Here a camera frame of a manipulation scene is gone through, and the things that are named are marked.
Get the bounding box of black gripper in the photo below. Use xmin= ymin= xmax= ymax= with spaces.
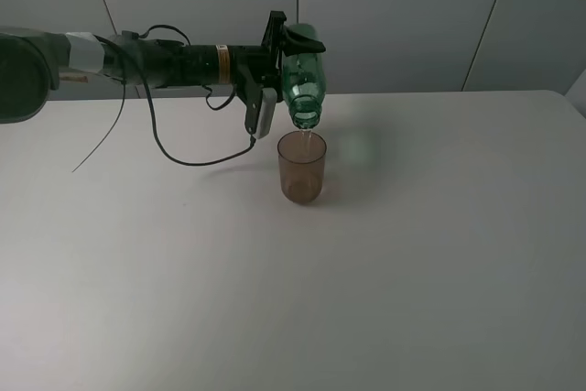
xmin=235 ymin=11 xmax=326 ymax=133

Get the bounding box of green transparent plastic bottle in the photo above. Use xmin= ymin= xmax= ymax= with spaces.
xmin=282 ymin=53 xmax=326 ymax=130

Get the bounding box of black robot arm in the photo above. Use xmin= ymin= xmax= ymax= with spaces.
xmin=1 ymin=11 xmax=325 ymax=138

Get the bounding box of pink translucent plastic cup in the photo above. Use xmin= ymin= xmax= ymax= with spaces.
xmin=277 ymin=130 xmax=327 ymax=205

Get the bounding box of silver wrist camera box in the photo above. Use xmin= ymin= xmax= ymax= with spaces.
xmin=254 ymin=88 xmax=277 ymax=140

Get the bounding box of black camera cable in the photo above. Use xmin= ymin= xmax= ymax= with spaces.
xmin=71 ymin=24 xmax=257 ymax=173

